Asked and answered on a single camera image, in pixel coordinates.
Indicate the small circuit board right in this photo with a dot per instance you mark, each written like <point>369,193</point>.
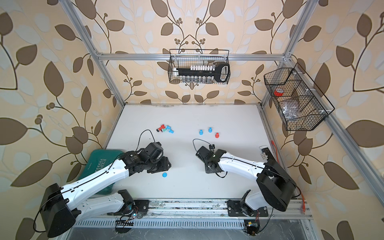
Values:
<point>251,228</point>

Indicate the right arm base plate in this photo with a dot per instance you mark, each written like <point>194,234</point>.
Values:
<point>240,209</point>

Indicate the black wire basket back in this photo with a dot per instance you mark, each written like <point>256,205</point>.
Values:
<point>180,58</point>

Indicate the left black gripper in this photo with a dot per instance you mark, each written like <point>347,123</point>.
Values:
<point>165,164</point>

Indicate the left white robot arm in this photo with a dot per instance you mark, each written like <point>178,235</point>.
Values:
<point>63,207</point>

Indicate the socket rail tool black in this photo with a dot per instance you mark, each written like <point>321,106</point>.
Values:
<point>205,74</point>

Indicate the green plastic tool case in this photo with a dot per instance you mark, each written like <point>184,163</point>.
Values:
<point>103,169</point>

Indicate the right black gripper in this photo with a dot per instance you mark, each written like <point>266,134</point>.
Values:
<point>207,169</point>

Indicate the black wire basket right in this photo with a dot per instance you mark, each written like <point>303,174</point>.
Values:
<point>298,85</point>

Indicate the clear plastic bag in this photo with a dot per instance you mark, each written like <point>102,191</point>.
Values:
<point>291,109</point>

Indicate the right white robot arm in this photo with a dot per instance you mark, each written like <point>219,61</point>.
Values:
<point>275,187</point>

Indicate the black wire basket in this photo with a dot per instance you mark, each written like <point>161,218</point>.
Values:
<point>180,58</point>
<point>298,85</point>

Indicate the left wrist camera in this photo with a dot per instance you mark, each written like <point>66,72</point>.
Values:
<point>155,150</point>

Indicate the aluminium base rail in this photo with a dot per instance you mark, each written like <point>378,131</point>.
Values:
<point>195,212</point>

